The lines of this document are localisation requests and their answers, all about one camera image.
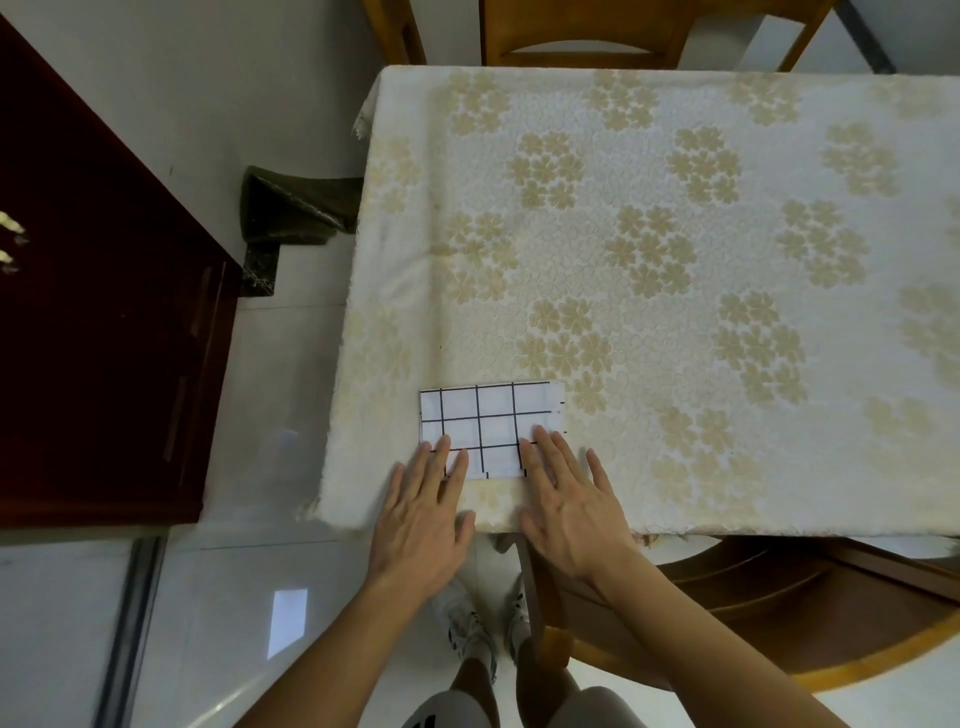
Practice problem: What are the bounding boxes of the person's right hand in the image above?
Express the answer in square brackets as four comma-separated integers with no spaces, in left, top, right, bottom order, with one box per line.
[519,423,639,595]

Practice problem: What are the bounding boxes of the person's left hand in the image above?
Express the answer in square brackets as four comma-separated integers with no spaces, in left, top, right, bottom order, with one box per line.
[365,435,478,595]

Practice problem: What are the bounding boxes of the white paper with black grid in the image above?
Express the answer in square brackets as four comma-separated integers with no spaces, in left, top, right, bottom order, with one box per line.
[418,381,566,480]

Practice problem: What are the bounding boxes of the person's right forearm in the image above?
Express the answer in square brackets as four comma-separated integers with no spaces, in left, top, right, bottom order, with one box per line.
[591,561,853,728]

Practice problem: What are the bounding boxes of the person's left forearm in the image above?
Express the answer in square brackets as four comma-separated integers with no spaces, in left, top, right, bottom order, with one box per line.
[236,571,451,728]

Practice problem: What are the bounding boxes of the person's right white sneaker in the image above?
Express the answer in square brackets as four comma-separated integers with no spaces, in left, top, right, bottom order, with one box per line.
[503,573,534,663]

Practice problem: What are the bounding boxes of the person's white sneaker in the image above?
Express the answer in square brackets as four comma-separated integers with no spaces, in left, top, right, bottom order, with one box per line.
[437,579,501,684]
[503,573,534,663]

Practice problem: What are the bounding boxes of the person's left white sneaker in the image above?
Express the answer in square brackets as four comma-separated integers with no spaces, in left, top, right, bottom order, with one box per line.
[437,579,501,684]

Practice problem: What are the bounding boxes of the person's right leg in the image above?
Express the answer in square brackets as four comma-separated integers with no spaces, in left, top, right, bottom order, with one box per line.
[516,636,584,702]

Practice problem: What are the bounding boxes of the person's leg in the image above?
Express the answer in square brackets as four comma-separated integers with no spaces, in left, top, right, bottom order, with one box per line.
[448,654,501,723]
[516,636,584,702]

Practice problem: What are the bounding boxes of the person's left leg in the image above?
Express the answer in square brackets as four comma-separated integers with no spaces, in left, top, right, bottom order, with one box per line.
[448,654,501,723]

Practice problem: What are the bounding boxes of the grey shorts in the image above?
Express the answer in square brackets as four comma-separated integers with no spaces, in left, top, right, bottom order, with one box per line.
[401,685,640,728]

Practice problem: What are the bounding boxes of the cream floral tablecloth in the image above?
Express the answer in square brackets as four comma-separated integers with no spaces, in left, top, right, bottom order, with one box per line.
[315,66,960,541]

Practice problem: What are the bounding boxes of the wooden chair with round seat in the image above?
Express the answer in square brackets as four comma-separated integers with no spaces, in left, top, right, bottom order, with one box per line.
[516,532,960,696]

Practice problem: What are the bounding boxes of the dark marble table base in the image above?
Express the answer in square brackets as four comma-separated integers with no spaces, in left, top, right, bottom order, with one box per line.
[238,165,366,300]

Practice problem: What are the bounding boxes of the metal floor door track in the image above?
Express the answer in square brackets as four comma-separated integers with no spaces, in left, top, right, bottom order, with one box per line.
[90,535,171,728]

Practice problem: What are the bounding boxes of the dark red wooden cabinet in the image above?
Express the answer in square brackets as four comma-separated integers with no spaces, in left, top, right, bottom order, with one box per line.
[0,13,246,531]

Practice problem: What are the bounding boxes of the wooden chair with arched back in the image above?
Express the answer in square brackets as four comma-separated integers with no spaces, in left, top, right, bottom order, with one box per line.
[478,0,838,73]

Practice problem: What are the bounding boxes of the dark metal bar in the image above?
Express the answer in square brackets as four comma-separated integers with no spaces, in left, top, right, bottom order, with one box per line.
[838,0,898,75]

